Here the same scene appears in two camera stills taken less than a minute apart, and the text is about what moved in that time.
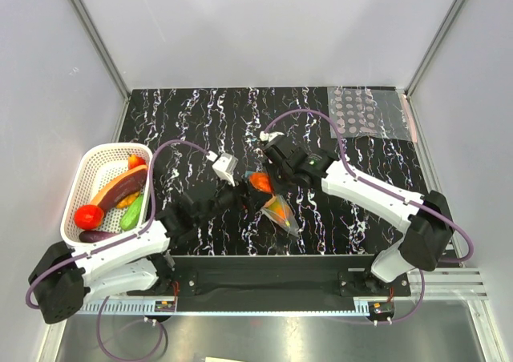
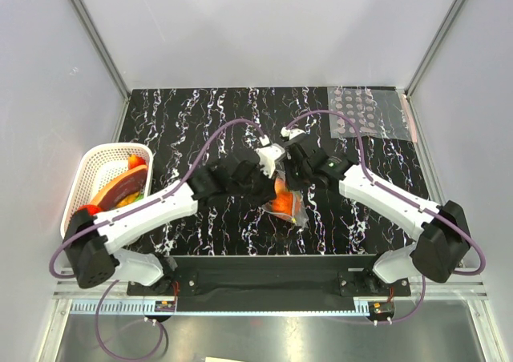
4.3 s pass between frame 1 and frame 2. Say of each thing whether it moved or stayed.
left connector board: stayed
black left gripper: moved
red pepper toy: stayed
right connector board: stayed
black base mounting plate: stayed
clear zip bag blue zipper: moved
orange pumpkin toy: moved
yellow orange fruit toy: stayed
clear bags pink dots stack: stayed
